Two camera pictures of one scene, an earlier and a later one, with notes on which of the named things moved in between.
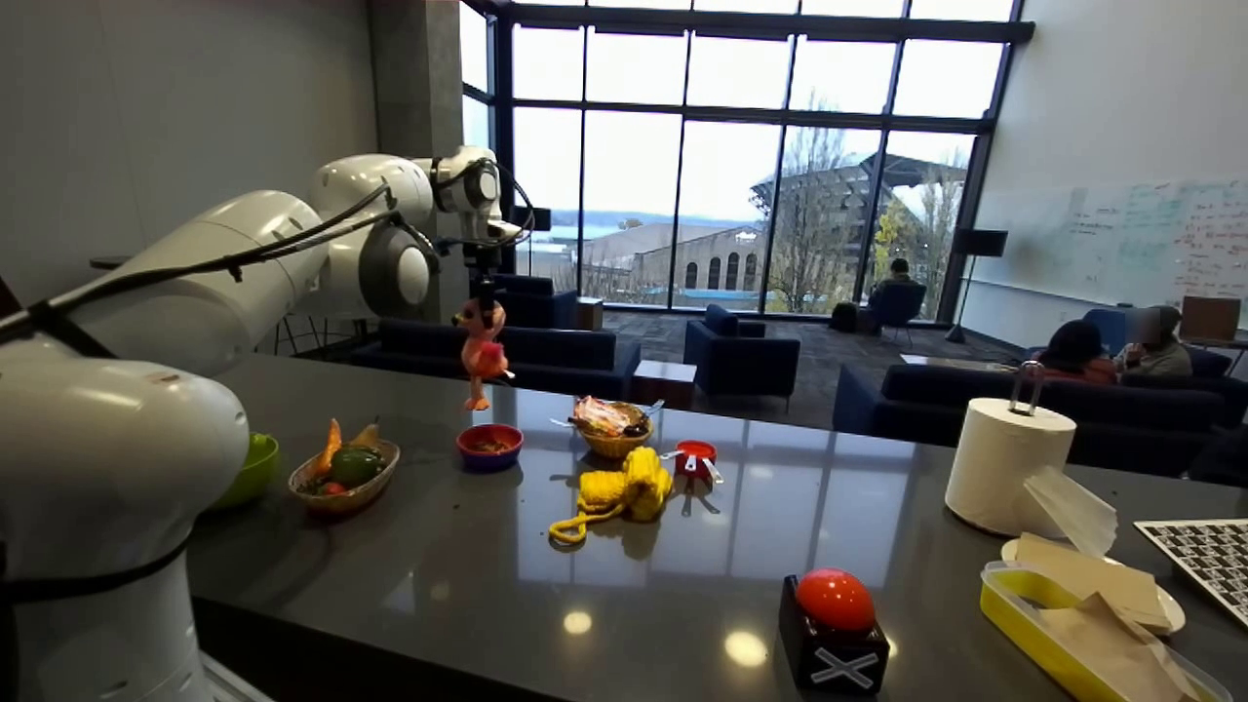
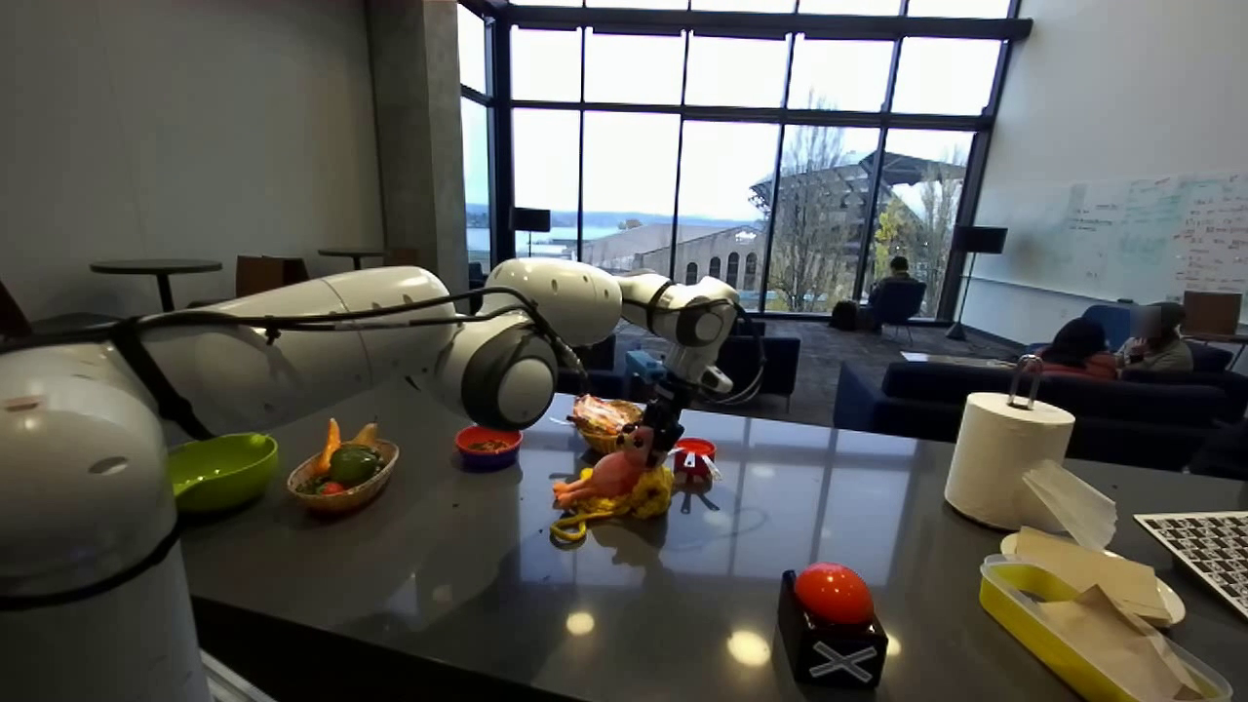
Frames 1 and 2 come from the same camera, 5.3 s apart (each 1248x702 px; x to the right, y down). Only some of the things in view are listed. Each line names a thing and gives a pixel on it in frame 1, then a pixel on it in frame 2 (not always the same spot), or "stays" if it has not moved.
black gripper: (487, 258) to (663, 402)
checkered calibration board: (1215, 550) stays
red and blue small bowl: (487, 445) stays
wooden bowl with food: (342, 472) stays
